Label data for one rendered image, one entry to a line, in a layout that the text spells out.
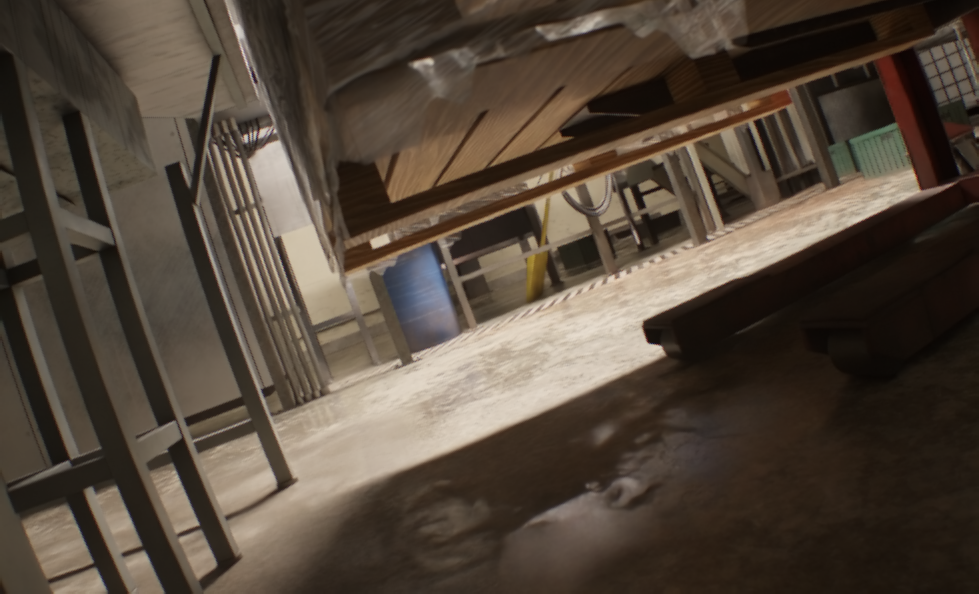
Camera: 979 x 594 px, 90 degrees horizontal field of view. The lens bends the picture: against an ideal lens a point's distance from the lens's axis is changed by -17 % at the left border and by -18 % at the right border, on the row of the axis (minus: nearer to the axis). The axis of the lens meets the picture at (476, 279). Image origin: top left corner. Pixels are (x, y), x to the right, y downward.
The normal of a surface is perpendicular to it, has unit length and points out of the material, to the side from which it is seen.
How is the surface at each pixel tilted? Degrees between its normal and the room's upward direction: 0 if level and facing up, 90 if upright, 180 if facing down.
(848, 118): 90
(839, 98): 90
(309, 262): 90
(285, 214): 90
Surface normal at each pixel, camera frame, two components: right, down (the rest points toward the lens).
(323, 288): 0.22, -0.07
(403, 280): 0.07, 0.17
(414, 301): -0.03, -0.04
